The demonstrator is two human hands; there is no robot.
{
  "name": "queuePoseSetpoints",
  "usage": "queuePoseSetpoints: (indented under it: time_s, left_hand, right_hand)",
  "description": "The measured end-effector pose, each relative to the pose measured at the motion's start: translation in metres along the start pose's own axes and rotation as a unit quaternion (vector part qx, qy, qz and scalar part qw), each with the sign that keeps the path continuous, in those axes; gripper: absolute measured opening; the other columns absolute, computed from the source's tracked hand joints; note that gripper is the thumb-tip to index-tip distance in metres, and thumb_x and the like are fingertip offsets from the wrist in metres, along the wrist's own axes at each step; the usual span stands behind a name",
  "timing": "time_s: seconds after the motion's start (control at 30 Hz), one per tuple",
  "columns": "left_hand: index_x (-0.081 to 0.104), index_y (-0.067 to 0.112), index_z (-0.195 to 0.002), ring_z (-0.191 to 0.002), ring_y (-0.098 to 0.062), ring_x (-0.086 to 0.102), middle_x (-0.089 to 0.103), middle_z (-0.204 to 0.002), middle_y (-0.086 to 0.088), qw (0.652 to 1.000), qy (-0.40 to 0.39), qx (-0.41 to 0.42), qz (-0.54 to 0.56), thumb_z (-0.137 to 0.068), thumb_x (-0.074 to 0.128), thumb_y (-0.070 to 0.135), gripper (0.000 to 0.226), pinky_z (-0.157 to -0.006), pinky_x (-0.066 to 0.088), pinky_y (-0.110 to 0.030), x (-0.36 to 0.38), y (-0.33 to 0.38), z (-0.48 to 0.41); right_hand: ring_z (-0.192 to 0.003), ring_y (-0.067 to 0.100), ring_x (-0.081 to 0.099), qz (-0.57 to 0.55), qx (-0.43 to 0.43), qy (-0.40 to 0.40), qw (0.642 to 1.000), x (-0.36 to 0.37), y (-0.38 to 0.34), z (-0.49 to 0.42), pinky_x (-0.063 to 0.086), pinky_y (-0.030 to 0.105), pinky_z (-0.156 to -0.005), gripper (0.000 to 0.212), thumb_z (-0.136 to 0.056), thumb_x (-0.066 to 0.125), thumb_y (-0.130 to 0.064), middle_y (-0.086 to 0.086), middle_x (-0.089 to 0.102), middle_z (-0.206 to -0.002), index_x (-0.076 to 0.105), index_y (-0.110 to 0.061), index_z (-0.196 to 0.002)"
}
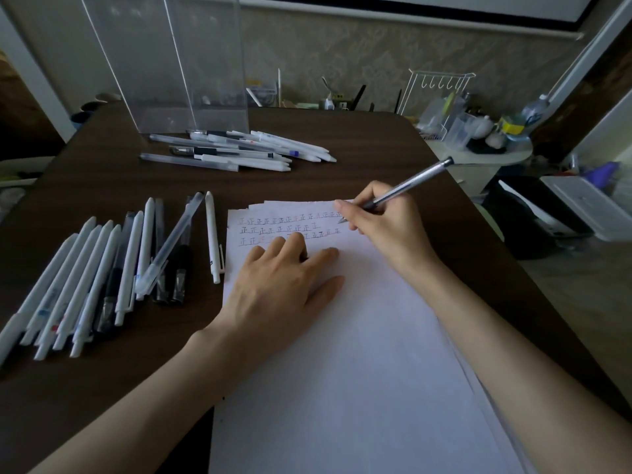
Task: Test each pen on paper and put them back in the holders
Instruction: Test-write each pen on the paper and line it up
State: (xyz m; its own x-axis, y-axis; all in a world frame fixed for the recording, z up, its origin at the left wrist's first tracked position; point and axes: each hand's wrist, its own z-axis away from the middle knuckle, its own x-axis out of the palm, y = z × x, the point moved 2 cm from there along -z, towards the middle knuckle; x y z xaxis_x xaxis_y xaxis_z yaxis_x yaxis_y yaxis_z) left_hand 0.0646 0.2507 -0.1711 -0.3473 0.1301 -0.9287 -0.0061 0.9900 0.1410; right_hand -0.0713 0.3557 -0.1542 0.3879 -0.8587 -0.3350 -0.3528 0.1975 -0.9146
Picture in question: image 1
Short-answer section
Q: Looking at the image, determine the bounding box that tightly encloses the white wire hook rack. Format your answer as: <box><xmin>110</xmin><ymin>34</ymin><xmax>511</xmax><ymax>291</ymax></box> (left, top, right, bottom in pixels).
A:
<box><xmin>396</xmin><ymin>68</ymin><xmax>477</xmax><ymax>142</ymax></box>

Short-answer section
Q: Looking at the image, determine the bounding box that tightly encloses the black round tray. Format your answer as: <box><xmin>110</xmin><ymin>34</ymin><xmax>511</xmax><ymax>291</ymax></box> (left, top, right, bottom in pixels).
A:
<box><xmin>466</xmin><ymin>138</ymin><xmax>507</xmax><ymax>155</ymax></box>

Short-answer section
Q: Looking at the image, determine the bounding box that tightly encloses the black router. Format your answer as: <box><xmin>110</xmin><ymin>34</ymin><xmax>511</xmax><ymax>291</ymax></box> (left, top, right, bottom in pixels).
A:
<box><xmin>349</xmin><ymin>84</ymin><xmax>404</xmax><ymax>114</ymax></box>

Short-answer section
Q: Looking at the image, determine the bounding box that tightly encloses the white low cabinet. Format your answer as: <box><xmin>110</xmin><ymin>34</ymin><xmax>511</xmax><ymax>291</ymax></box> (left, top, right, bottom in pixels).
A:
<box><xmin>424</xmin><ymin>138</ymin><xmax>534</xmax><ymax>198</ymax></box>

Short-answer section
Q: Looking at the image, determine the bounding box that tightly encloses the person's right hand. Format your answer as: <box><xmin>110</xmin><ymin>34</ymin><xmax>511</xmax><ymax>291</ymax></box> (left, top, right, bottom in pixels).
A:
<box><xmin>333</xmin><ymin>180</ymin><xmax>438</xmax><ymax>277</ymax></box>

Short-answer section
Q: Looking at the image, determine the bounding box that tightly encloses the purple bottle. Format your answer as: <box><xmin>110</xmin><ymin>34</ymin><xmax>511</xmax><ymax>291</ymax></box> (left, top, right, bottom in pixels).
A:
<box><xmin>585</xmin><ymin>161</ymin><xmax>621</xmax><ymax>191</ymax></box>

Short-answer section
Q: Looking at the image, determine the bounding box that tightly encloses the stack of white paper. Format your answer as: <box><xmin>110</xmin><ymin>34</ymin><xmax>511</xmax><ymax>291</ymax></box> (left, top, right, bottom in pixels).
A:
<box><xmin>208</xmin><ymin>199</ymin><xmax>537</xmax><ymax>474</ymax></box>

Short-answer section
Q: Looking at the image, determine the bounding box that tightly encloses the black bag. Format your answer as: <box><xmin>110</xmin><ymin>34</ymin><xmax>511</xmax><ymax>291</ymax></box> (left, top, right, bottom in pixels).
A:
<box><xmin>481</xmin><ymin>174</ymin><xmax>596</xmax><ymax>262</ymax></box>

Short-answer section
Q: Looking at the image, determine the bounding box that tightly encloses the white projector screen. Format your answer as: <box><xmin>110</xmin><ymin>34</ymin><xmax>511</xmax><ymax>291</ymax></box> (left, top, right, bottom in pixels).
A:
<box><xmin>239</xmin><ymin>0</ymin><xmax>606</xmax><ymax>43</ymax></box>

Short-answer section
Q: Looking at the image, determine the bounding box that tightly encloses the person's left forearm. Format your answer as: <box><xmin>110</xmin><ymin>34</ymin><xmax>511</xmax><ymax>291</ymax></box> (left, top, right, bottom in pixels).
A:
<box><xmin>27</xmin><ymin>335</ymin><xmax>238</xmax><ymax>474</ymax></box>

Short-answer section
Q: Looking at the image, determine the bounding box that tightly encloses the beige plastic bin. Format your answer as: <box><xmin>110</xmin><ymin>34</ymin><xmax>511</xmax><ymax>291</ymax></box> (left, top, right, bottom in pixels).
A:
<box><xmin>0</xmin><ymin>156</ymin><xmax>55</xmax><ymax>188</ymax></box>

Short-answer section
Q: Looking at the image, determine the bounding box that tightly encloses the person's right forearm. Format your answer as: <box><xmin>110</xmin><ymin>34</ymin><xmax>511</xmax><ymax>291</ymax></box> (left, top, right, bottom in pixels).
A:
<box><xmin>409</xmin><ymin>256</ymin><xmax>632</xmax><ymax>474</ymax></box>

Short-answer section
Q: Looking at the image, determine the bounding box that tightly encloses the clear plastic measuring jug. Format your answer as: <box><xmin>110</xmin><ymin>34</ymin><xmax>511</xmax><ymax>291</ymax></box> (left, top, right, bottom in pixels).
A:
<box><xmin>444</xmin><ymin>113</ymin><xmax>475</xmax><ymax>149</ymax></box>

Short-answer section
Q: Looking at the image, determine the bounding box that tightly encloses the pile of pens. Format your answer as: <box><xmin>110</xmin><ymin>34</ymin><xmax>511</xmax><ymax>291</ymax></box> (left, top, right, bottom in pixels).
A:
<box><xmin>140</xmin><ymin>128</ymin><xmax>338</xmax><ymax>173</ymax></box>

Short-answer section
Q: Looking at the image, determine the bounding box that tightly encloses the white teapot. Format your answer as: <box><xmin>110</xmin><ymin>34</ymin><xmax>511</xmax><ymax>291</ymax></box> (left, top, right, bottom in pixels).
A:
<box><xmin>469</xmin><ymin>115</ymin><xmax>494</xmax><ymax>140</ymax></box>

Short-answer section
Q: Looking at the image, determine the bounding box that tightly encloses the person's left hand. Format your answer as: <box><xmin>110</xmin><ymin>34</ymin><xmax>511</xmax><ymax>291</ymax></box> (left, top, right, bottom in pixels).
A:
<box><xmin>190</xmin><ymin>231</ymin><xmax>346</xmax><ymax>379</ymax></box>

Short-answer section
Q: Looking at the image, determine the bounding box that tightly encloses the group of colourful cups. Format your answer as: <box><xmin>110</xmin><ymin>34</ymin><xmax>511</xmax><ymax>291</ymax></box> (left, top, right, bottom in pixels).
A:
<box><xmin>68</xmin><ymin>92</ymin><xmax>122</xmax><ymax>132</ymax></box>

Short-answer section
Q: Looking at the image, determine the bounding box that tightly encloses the clear plastic bottle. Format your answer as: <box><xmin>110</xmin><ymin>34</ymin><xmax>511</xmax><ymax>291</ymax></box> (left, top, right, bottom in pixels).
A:
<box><xmin>521</xmin><ymin>95</ymin><xmax>550</xmax><ymax>128</ymax></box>

